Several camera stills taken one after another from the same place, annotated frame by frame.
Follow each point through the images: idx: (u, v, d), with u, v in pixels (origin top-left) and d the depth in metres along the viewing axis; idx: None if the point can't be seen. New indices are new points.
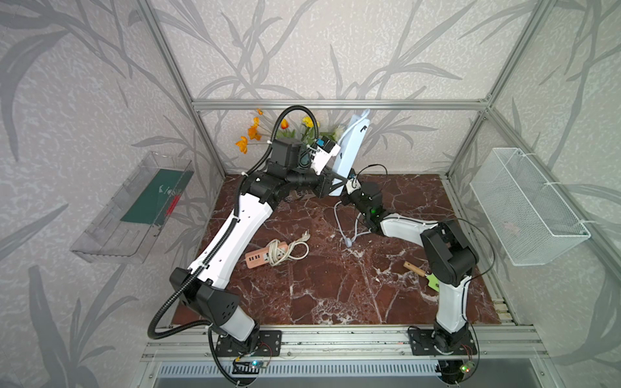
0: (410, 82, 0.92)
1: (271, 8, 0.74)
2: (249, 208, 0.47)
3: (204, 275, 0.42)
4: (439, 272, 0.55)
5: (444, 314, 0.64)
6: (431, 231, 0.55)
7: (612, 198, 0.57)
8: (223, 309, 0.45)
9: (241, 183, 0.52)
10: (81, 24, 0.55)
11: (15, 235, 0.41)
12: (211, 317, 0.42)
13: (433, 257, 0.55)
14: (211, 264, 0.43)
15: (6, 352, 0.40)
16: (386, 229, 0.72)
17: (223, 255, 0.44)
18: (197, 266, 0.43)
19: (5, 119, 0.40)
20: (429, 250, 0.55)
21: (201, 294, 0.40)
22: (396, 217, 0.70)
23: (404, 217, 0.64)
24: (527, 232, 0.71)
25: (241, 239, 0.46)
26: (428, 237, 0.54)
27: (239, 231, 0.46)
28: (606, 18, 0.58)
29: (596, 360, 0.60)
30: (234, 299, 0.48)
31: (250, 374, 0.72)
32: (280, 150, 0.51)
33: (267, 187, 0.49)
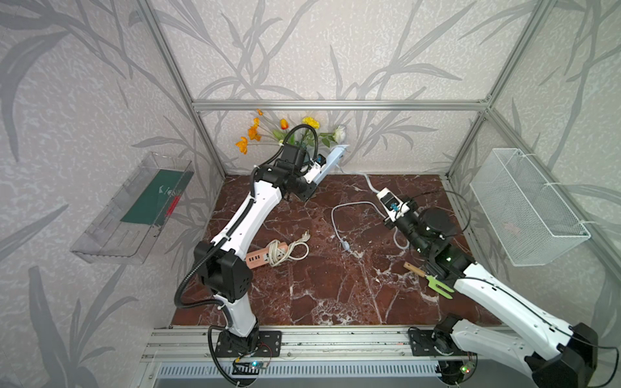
0: (410, 82, 0.92)
1: (271, 9, 0.75)
2: (263, 191, 0.54)
3: (227, 244, 0.47)
4: (548, 385, 0.43)
5: (471, 347, 0.60)
6: (571, 354, 0.39)
7: (612, 199, 0.57)
8: (242, 282, 0.50)
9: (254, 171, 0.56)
10: (81, 24, 0.55)
11: (15, 235, 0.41)
12: (230, 288, 0.47)
13: (555, 375, 0.41)
14: (233, 235, 0.48)
15: (6, 352, 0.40)
16: (463, 290, 0.52)
17: (242, 229, 0.49)
18: (220, 237, 0.48)
19: (5, 119, 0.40)
20: (557, 371, 0.40)
21: (226, 262, 0.45)
22: (496, 292, 0.48)
23: (510, 297, 0.47)
24: (527, 233, 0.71)
25: (257, 218, 0.52)
26: (578, 371, 0.38)
27: (255, 210, 0.52)
28: (606, 18, 0.58)
29: (596, 360, 0.60)
30: (250, 276, 0.53)
31: (250, 375, 0.71)
32: (289, 149, 0.62)
33: (279, 175, 0.57)
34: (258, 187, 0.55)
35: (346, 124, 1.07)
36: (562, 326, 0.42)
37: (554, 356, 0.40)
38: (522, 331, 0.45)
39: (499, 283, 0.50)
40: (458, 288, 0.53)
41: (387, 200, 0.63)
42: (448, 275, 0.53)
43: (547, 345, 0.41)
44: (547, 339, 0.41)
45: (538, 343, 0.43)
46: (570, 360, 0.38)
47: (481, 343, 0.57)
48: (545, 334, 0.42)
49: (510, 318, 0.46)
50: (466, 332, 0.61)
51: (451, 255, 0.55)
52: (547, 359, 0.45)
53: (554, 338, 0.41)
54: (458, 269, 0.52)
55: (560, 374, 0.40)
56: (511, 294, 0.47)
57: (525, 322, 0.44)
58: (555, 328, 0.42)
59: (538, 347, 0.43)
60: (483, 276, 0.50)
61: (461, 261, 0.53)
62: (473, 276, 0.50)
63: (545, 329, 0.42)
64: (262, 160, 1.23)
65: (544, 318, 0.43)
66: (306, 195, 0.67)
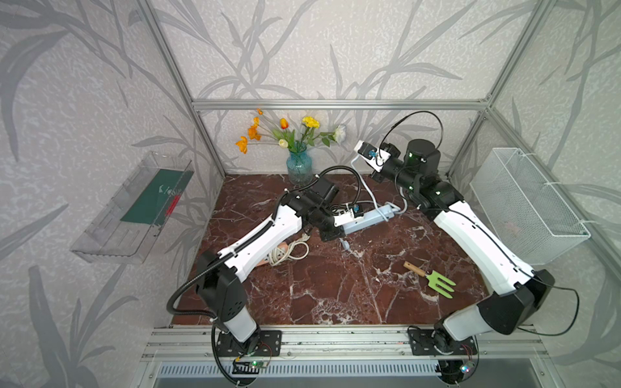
0: (410, 82, 0.92)
1: (271, 8, 0.74)
2: (285, 217, 0.53)
3: (232, 261, 0.45)
4: (491, 317, 0.47)
5: (455, 325, 0.62)
6: (524, 291, 0.41)
7: (612, 198, 0.57)
8: (232, 305, 0.46)
9: (281, 196, 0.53)
10: (81, 24, 0.55)
11: (15, 235, 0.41)
12: (219, 307, 0.44)
13: (500, 306, 0.44)
14: (240, 254, 0.46)
15: (6, 352, 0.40)
16: (443, 224, 0.51)
17: (251, 248, 0.48)
18: (228, 251, 0.47)
19: (5, 119, 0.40)
20: (506, 303, 0.42)
21: (223, 279, 0.42)
22: (474, 229, 0.47)
23: (487, 238, 0.46)
24: (527, 233, 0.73)
25: (269, 242, 0.50)
26: (525, 304, 0.40)
27: (269, 234, 0.50)
28: (606, 18, 0.58)
29: (596, 360, 0.60)
30: (242, 299, 0.48)
31: (250, 374, 0.72)
32: (323, 183, 0.62)
33: (306, 204, 0.56)
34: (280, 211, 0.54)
35: (346, 124, 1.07)
36: (525, 268, 0.43)
37: (508, 292, 0.43)
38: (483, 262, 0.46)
39: (480, 221, 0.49)
40: (438, 223, 0.52)
41: (365, 149, 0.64)
42: (433, 208, 0.52)
43: (505, 282, 0.43)
44: (506, 277, 0.43)
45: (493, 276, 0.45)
46: (522, 295, 0.41)
47: (458, 314, 0.60)
48: (507, 273, 0.43)
49: (480, 257, 0.46)
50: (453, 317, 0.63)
51: (441, 189, 0.52)
52: (496, 291, 0.45)
53: (513, 276, 0.43)
54: (444, 203, 0.50)
55: (509, 307, 0.42)
56: (489, 235, 0.47)
57: (492, 261, 0.44)
58: (519, 270, 0.43)
59: (495, 284, 0.45)
60: (462, 211, 0.50)
61: (449, 196, 0.51)
62: (456, 212, 0.49)
63: (509, 270, 0.43)
64: (262, 159, 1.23)
65: (513, 259, 0.45)
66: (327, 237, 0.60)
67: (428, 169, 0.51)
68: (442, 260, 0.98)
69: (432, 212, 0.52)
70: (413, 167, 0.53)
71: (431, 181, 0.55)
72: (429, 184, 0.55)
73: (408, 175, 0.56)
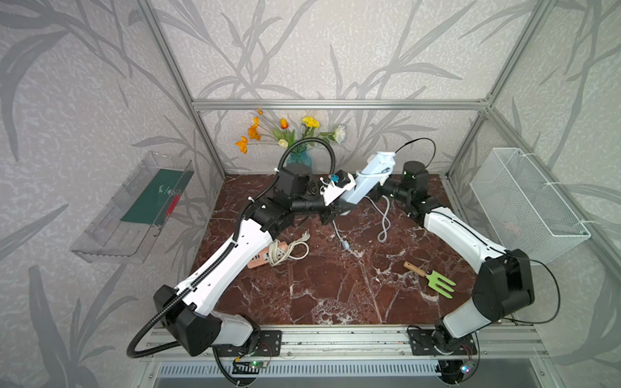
0: (410, 82, 0.92)
1: (271, 8, 0.74)
2: (248, 234, 0.47)
3: (189, 297, 0.40)
4: (483, 301, 0.48)
5: (453, 319, 0.63)
6: (495, 262, 0.46)
7: (612, 198, 0.57)
8: (201, 339, 0.43)
9: (245, 208, 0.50)
10: (81, 23, 0.55)
11: (15, 235, 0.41)
12: (185, 345, 0.39)
13: (483, 284, 0.46)
14: (199, 287, 0.41)
15: (6, 352, 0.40)
16: (427, 225, 0.62)
17: (213, 279, 0.42)
18: (184, 287, 0.41)
19: (5, 119, 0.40)
20: (485, 279, 0.46)
21: (182, 319, 0.38)
22: (452, 224, 0.56)
23: (464, 229, 0.54)
24: (527, 232, 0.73)
25: (233, 266, 0.45)
26: (493, 272, 0.44)
27: (234, 257, 0.45)
28: (606, 18, 0.58)
29: (596, 360, 0.60)
30: (214, 329, 0.45)
31: (250, 374, 0.72)
32: (285, 179, 0.49)
33: (271, 214, 0.49)
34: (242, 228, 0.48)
35: (346, 124, 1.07)
36: (498, 246, 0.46)
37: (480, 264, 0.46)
38: (465, 251, 0.52)
39: (458, 217, 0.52)
40: (426, 227, 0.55)
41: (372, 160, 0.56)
42: (420, 217, 0.64)
43: (478, 258, 0.48)
44: (478, 252, 0.49)
45: (472, 258, 0.50)
46: (491, 264, 0.45)
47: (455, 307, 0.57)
48: (479, 249, 0.49)
49: (459, 245, 0.53)
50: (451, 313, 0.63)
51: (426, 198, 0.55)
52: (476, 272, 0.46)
53: (484, 251, 0.48)
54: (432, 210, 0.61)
55: (487, 284, 0.45)
56: (466, 226, 0.55)
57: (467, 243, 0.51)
58: (491, 247, 0.49)
59: (473, 264, 0.50)
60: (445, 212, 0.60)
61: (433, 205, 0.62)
62: (437, 211, 0.60)
63: (481, 247, 0.49)
64: (263, 159, 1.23)
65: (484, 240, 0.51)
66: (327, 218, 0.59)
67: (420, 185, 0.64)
68: (442, 260, 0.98)
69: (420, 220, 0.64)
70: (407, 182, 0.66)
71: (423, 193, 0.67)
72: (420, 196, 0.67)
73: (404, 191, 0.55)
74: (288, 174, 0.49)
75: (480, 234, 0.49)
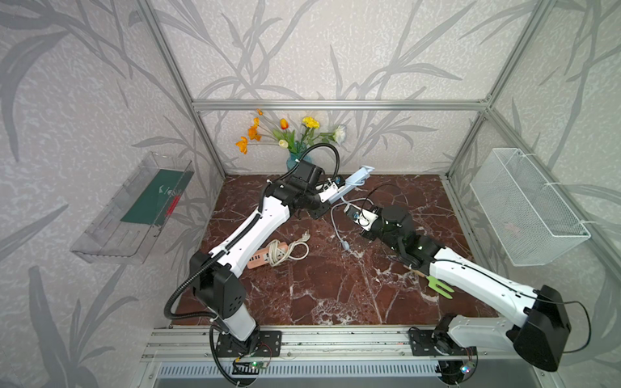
0: (410, 82, 0.93)
1: (271, 9, 0.75)
2: (271, 207, 0.53)
3: (224, 259, 0.45)
4: (529, 356, 0.44)
5: (464, 337, 0.61)
6: (538, 315, 0.41)
7: (612, 199, 0.57)
8: (232, 300, 0.47)
9: (265, 187, 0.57)
10: (81, 24, 0.55)
11: (15, 235, 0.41)
12: (219, 304, 0.44)
13: (527, 339, 0.42)
14: (231, 250, 0.46)
15: (6, 352, 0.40)
16: (437, 274, 0.54)
17: (242, 245, 0.47)
18: (219, 250, 0.46)
19: (5, 119, 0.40)
20: (529, 334, 0.41)
21: (218, 277, 0.43)
22: (464, 271, 0.50)
23: (479, 273, 0.49)
24: (526, 233, 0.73)
25: (259, 234, 0.50)
26: (545, 329, 0.40)
27: (260, 226, 0.50)
28: (606, 18, 0.58)
29: (596, 360, 0.60)
30: (242, 293, 0.50)
31: (250, 375, 0.71)
32: (305, 168, 0.60)
33: (289, 193, 0.55)
34: (267, 203, 0.54)
35: (346, 124, 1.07)
36: (528, 291, 0.44)
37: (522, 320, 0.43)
38: (496, 304, 0.46)
39: (468, 263, 0.52)
40: (434, 275, 0.55)
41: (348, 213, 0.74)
42: (421, 264, 0.56)
43: (515, 310, 0.43)
44: (513, 305, 0.43)
45: (509, 312, 0.44)
46: (537, 320, 0.40)
47: (469, 329, 0.59)
48: (513, 301, 0.44)
49: (482, 293, 0.48)
50: (459, 326, 0.62)
51: (424, 243, 0.58)
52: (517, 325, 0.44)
53: (520, 303, 0.43)
54: (429, 255, 0.55)
55: (535, 339, 0.41)
56: (479, 271, 0.49)
57: (493, 293, 0.46)
58: (522, 294, 0.44)
59: (510, 317, 0.45)
60: (454, 259, 0.53)
61: (430, 248, 0.56)
62: (442, 259, 0.53)
63: (511, 297, 0.44)
64: (262, 159, 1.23)
65: (510, 286, 0.46)
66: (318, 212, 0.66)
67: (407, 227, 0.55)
68: None
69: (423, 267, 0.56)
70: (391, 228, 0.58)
71: (413, 237, 0.61)
72: (413, 241, 0.62)
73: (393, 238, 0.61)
74: (308, 164, 0.60)
75: (503, 280, 0.47)
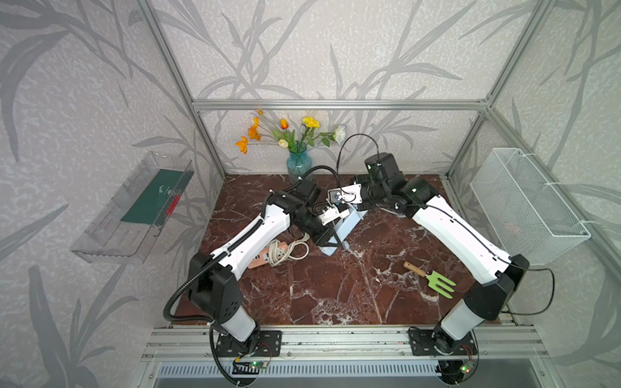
0: (410, 82, 0.92)
1: (271, 9, 0.75)
2: (273, 214, 0.55)
3: (226, 260, 0.46)
4: (475, 305, 0.48)
5: (451, 324, 0.63)
6: (504, 279, 0.42)
7: (611, 198, 0.57)
8: (228, 305, 0.46)
9: (268, 196, 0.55)
10: (81, 24, 0.55)
11: (15, 235, 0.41)
12: (216, 308, 0.44)
13: (483, 295, 0.45)
14: (233, 252, 0.47)
15: (6, 352, 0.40)
16: (421, 221, 0.52)
17: (244, 247, 0.48)
18: (221, 250, 0.47)
19: (5, 119, 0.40)
20: (488, 292, 0.44)
21: (218, 279, 0.43)
22: (452, 223, 0.48)
23: (466, 230, 0.47)
24: (527, 233, 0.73)
25: (259, 240, 0.50)
26: (507, 292, 0.41)
27: (261, 232, 0.51)
28: (606, 18, 0.58)
29: (596, 360, 0.60)
30: (238, 298, 0.48)
31: (250, 375, 0.71)
32: (306, 183, 0.65)
33: (292, 202, 0.58)
34: (269, 210, 0.55)
35: (346, 124, 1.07)
36: (504, 256, 0.45)
37: (490, 280, 0.44)
38: (469, 262, 0.47)
39: (458, 216, 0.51)
40: (417, 220, 0.52)
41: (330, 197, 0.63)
42: (410, 205, 0.51)
43: (487, 272, 0.44)
44: (487, 267, 0.44)
45: (479, 270, 0.45)
46: (504, 284, 0.42)
47: (451, 312, 0.61)
48: (488, 263, 0.44)
49: (462, 250, 0.47)
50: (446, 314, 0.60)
51: (416, 186, 0.52)
52: (480, 282, 0.46)
53: (493, 267, 0.44)
54: (421, 200, 0.50)
55: (494, 298, 0.43)
56: (466, 227, 0.48)
57: (474, 252, 0.45)
58: (498, 258, 0.45)
59: (478, 276, 0.46)
60: (442, 207, 0.50)
61: (424, 193, 0.51)
62: (434, 208, 0.49)
63: (488, 259, 0.44)
64: (263, 159, 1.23)
65: (491, 248, 0.46)
66: (319, 238, 0.67)
67: (388, 171, 0.54)
68: (442, 260, 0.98)
69: (410, 210, 0.52)
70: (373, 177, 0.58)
71: (400, 182, 0.56)
72: (399, 185, 0.56)
73: (378, 187, 0.59)
74: (310, 181, 0.65)
75: (484, 241, 0.47)
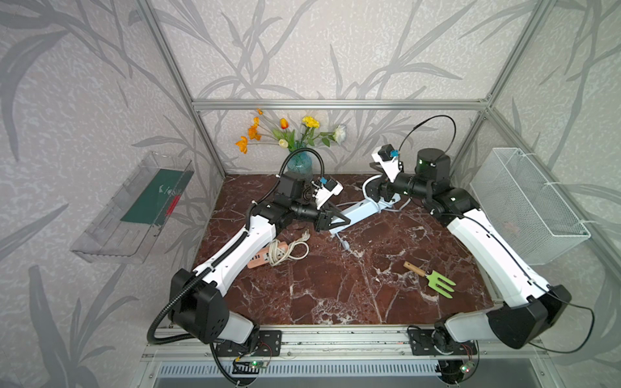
0: (410, 82, 0.92)
1: (271, 8, 0.74)
2: (259, 225, 0.54)
3: (209, 277, 0.44)
4: (502, 329, 0.45)
5: (458, 328, 0.62)
6: (538, 306, 0.40)
7: (612, 198, 0.57)
8: (215, 322, 0.44)
9: (251, 207, 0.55)
10: (81, 23, 0.55)
11: (15, 235, 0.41)
12: (201, 327, 0.42)
13: (512, 318, 0.42)
14: (217, 268, 0.45)
15: (6, 352, 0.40)
16: (455, 231, 0.51)
17: (229, 262, 0.47)
18: (204, 267, 0.45)
19: (5, 119, 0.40)
20: (517, 315, 0.41)
21: (203, 296, 0.41)
22: (487, 238, 0.46)
23: (500, 247, 0.46)
24: (527, 233, 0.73)
25: (246, 253, 0.50)
26: (538, 318, 0.39)
27: (247, 244, 0.50)
28: (606, 18, 0.58)
29: (596, 360, 0.60)
30: (226, 315, 0.47)
31: (250, 374, 0.72)
32: (286, 183, 0.59)
33: (276, 212, 0.57)
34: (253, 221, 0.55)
35: (346, 124, 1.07)
36: (541, 282, 0.42)
37: (521, 304, 0.41)
38: (502, 283, 0.44)
39: (494, 229, 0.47)
40: (452, 230, 0.52)
41: (385, 152, 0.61)
42: (446, 214, 0.51)
43: (517, 294, 0.42)
44: (519, 289, 0.42)
45: (511, 292, 0.43)
46: (534, 309, 0.39)
47: (467, 326, 0.58)
48: (521, 285, 0.42)
49: (494, 268, 0.45)
50: (455, 318, 0.64)
51: (456, 195, 0.52)
52: (512, 305, 0.43)
53: (526, 291, 0.41)
54: (458, 209, 0.50)
55: (521, 322, 0.41)
56: (504, 245, 0.46)
57: (505, 272, 0.43)
58: (534, 283, 0.42)
59: (509, 297, 0.43)
60: (481, 222, 0.48)
61: (464, 204, 0.51)
62: (470, 219, 0.49)
63: (522, 281, 0.42)
64: (263, 159, 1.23)
65: (527, 272, 0.43)
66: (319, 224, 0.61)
67: (438, 174, 0.52)
68: (442, 260, 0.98)
69: (444, 218, 0.52)
70: (423, 173, 0.55)
71: (445, 187, 0.55)
72: (442, 191, 0.56)
73: (420, 184, 0.57)
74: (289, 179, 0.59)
75: (522, 263, 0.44)
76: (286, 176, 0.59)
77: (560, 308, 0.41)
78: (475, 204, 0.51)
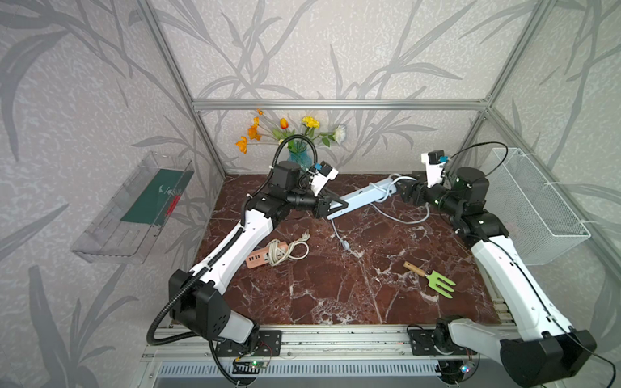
0: (410, 82, 0.92)
1: (271, 8, 0.74)
2: (254, 220, 0.52)
3: (207, 276, 0.43)
4: (512, 362, 0.43)
5: (462, 337, 0.61)
6: (551, 342, 0.38)
7: (612, 198, 0.57)
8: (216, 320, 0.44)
9: (247, 201, 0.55)
10: (81, 23, 0.55)
11: (15, 235, 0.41)
12: (203, 326, 0.42)
13: (523, 352, 0.40)
14: (214, 267, 0.45)
15: (6, 352, 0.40)
16: (478, 254, 0.50)
17: (226, 259, 0.46)
18: (200, 267, 0.44)
19: (5, 119, 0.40)
20: (526, 346, 0.40)
21: (201, 296, 0.41)
22: (510, 267, 0.46)
23: (524, 279, 0.44)
24: (527, 233, 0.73)
25: (242, 249, 0.49)
26: (549, 355, 0.37)
27: (242, 242, 0.49)
28: (606, 18, 0.58)
29: (596, 360, 0.60)
30: (226, 312, 0.47)
31: (250, 374, 0.72)
32: (279, 172, 0.57)
33: (272, 206, 0.55)
34: (248, 216, 0.53)
35: (346, 124, 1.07)
36: (563, 322, 0.40)
37: (534, 337, 0.40)
38: (517, 314, 0.43)
39: (520, 261, 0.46)
40: (475, 252, 0.51)
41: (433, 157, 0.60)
42: (471, 236, 0.51)
43: (533, 326, 0.40)
44: (535, 322, 0.40)
45: (526, 323, 0.41)
46: (548, 343, 0.38)
47: (473, 338, 0.57)
48: (538, 318, 0.40)
49: (513, 297, 0.44)
50: (460, 323, 0.63)
51: (486, 218, 0.52)
52: (524, 336, 0.42)
53: (543, 325, 0.40)
54: (484, 234, 0.50)
55: (530, 353, 0.39)
56: (527, 277, 0.45)
57: (524, 303, 0.42)
58: (553, 320, 0.40)
59: (524, 328, 0.41)
60: (508, 253, 0.47)
61: (492, 228, 0.50)
62: (495, 244, 0.48)
63: (540, 315, 0.41)
64: (262, 159, 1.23)
65: (548, 309, 0.41)
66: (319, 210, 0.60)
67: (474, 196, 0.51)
68: (442, 260, 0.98)
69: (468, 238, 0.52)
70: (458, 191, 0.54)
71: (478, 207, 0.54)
72: (475, 212, 0.56)
73: (454, 201, 0.57)
74: (283, 168, 0.56)
75: (545, 299, 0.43)
76: (279, 167, 0.57)
77: (583, 356, 0.39)
78: (503, 229, 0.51)
